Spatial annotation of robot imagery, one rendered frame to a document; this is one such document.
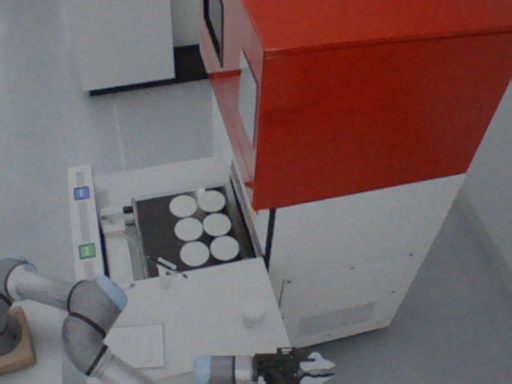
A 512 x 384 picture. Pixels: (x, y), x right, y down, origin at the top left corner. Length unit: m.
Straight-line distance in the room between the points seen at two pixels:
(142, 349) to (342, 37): 1.07
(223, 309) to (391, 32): 0.98
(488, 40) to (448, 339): 1.84
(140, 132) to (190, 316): 2.06
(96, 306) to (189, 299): 0.42
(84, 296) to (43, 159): 2.19
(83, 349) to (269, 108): 0.76
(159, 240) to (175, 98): 1.99
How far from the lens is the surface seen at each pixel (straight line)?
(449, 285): 3.22
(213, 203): 2.15
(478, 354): 3.09
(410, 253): 2.30
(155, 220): 2.12
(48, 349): 2.01
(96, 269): 1.96
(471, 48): 1.57
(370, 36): 1.40
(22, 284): 1.79
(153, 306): 1.85
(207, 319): 1.82
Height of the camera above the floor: 2.59
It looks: 51 degrees down
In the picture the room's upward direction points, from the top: 4 degrees clockwise
